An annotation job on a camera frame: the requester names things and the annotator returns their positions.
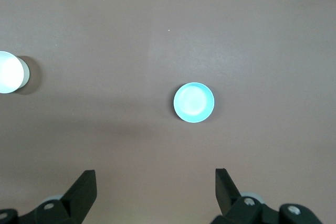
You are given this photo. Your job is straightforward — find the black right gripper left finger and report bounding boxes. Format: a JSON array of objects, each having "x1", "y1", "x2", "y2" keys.
[{"x1": 34, "y1": 170, "x2": 98, "y2": 224}]

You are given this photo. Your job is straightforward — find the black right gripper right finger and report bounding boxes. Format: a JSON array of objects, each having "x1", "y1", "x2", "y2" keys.
[{"x1": 211, "y1": 168, "x2": 280, "y2": 224}]

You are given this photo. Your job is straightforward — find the light blue bowl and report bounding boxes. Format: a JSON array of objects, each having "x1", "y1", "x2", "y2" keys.
[{"x1": 173, "y1": 82, "x2": 215, "y2": 123}]

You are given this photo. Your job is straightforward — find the white bowl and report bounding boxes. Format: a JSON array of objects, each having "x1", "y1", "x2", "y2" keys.
[{"x1": 0, "y1": 50, "x2": 31, "y2": 94}]

